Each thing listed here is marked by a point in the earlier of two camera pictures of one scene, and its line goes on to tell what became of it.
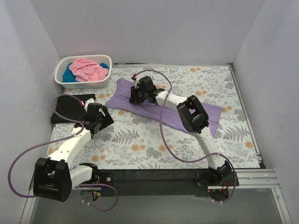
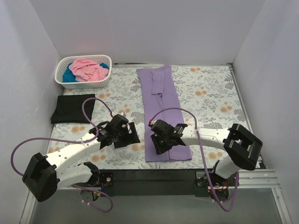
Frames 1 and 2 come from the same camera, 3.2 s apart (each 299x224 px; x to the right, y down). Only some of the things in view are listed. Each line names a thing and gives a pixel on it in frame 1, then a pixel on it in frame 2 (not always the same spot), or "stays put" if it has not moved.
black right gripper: (133, 95) → (160, 142)
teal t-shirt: (69, 77) stays put
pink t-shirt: (87, 70) stays put
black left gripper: (107, 117) → (127, 134)
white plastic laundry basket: (63, 60) stays put
